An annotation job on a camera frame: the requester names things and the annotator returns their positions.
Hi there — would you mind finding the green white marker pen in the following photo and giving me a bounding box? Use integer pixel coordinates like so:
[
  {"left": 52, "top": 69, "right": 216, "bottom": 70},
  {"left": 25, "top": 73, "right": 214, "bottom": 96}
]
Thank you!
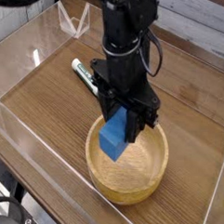
[{"left": 72, "top": 58, "right": 99, "bottom": 97}]

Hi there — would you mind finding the black metal table frame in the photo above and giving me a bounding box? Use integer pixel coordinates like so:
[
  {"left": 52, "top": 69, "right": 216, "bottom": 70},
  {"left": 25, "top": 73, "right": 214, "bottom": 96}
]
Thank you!
[{"left": 0, "top": 161, "right": 38, "bottom": 224}]

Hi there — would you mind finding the black cable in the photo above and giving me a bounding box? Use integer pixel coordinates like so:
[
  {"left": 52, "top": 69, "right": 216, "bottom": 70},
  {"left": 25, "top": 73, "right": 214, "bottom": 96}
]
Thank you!
[{"left": 0, "top": 194, "right": 26, "bottom": 224}]

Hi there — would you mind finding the clear acrylic tray wall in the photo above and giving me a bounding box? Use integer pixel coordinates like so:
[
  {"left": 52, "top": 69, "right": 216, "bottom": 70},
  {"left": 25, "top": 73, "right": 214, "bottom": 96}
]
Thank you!
[{"left": 0, "top": 0, "right": 224, "bottom": 224}]

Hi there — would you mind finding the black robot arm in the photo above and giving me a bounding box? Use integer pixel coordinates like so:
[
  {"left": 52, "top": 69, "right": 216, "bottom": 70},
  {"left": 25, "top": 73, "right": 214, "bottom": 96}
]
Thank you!
[{"left": 90, "top": 0, "right": 164, "bottom": 143}]

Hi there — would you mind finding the brown wooden bowl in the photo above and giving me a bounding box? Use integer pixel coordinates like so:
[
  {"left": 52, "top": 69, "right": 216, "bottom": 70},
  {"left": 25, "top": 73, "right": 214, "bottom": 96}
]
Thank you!
[{"left": 85, "top": 116, "right": 169, "bottom": 205}]

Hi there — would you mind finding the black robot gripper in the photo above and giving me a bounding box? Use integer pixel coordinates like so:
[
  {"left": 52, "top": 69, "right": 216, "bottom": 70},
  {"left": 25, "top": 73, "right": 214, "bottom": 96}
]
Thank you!
[{"left": 86, "top": 27, "right": 165, "bottom": 145}]

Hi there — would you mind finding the blue foam block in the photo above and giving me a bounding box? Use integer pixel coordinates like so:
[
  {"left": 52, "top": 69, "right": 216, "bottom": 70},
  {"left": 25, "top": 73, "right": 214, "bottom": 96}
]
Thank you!
[{"left": 99, "top": 107, "right": 128, "bottom": 162}]

